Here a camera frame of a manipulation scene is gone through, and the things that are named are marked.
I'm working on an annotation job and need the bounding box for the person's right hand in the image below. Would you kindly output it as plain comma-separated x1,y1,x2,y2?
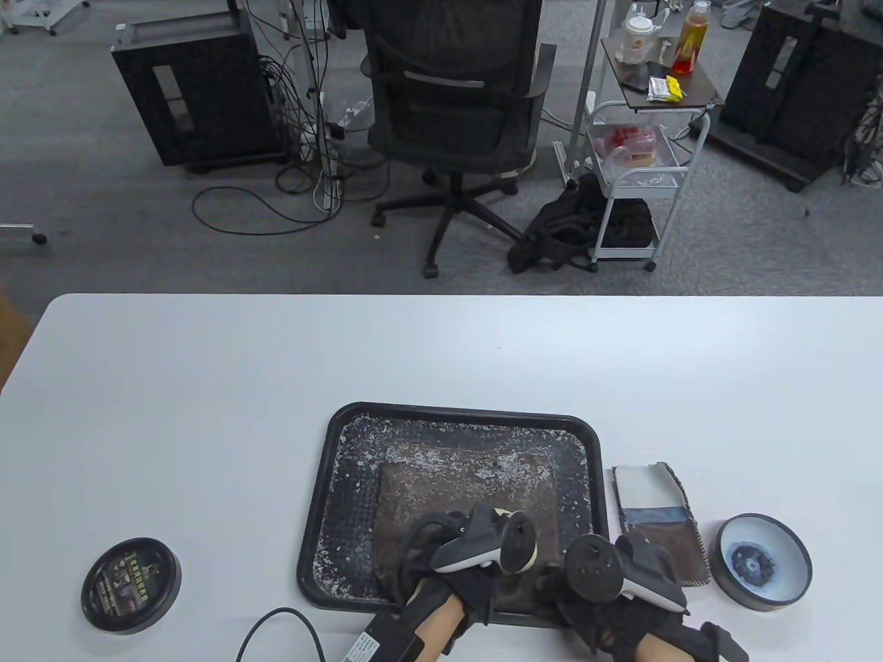
550,568,702,657

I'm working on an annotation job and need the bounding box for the person's left hand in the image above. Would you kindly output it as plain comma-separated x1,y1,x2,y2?
395,509,506,630

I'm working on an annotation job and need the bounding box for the yellow round sponge pad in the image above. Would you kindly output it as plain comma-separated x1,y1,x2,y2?
491,508,540,574

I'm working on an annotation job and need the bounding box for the brown leather bag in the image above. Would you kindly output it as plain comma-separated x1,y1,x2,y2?
373,459,564,616

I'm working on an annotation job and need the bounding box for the white wiping cloth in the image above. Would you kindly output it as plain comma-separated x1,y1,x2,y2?
611,462,712,588

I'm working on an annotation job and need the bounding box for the black leather care cream tin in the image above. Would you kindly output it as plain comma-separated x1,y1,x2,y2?
710,513,813,614

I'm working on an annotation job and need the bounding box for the black printed tin lid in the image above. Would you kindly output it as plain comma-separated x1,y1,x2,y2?
81,537,183,636

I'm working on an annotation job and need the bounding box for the person's left forearm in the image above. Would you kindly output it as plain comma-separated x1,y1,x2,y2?
413,595,468,661

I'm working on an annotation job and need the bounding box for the black fabric bag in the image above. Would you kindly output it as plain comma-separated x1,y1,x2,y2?
600,199,656,248

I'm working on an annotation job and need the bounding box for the black hanging bag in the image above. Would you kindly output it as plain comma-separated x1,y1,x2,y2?
326,0,366,39

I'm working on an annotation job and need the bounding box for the black and white controller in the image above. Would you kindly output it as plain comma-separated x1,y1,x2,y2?
399,503,539,577
564,530,690,615

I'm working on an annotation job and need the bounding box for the black battery box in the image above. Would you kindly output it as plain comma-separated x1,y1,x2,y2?
699,623,751,662

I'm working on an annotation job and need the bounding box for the black plastic tray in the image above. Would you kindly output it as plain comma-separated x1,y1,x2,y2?
297,402,610,629

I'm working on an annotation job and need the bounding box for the black backpack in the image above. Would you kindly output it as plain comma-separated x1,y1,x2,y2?
507,172,608,275

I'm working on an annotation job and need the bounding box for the red snack package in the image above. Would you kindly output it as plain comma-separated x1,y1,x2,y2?
595,124,659,166

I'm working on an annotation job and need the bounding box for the black office chair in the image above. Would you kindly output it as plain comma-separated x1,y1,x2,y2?
360,0,558,279

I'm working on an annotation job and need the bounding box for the white power strip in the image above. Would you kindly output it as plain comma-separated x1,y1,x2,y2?
330,95,377,133

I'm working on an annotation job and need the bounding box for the silver metal pole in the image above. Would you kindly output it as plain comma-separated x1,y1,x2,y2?
564,0,608,187

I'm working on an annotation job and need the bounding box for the white rolling cart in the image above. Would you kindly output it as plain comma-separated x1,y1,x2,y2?
585,31,725,273

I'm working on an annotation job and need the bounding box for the black computer tower cabinet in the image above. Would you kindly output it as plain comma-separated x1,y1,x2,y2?
110,17,290,173

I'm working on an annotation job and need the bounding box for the black equipment cabinet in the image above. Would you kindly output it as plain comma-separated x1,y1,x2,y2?
707,0,883,194

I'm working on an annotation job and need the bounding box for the white lidded cup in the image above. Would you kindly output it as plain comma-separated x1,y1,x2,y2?
619,15,657,64

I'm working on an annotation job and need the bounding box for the white stand leg with caster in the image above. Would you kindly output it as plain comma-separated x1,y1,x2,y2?
0,223,49,247

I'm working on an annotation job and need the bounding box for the orange drink bottle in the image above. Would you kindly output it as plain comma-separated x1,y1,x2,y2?
673,0,713,75

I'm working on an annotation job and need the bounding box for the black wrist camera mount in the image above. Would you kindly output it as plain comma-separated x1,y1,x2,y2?
338,610,426,662

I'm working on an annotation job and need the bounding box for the black battery box cable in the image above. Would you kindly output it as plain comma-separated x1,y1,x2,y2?
236,607,326,662

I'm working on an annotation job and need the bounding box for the black looped floor cable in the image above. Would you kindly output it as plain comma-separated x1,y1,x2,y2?
191,165,346,237

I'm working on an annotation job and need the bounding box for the cluster of grey cables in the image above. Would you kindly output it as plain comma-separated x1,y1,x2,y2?
840,86,883,190

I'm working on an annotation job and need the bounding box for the tangle of hanging cables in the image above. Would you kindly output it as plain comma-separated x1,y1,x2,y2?
241,0,387,214

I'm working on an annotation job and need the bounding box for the white metal post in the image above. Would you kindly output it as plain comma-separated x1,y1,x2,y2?
279,0,328,163

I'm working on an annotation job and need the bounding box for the white wheeled frame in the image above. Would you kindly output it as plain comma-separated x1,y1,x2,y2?
0,0,90,37

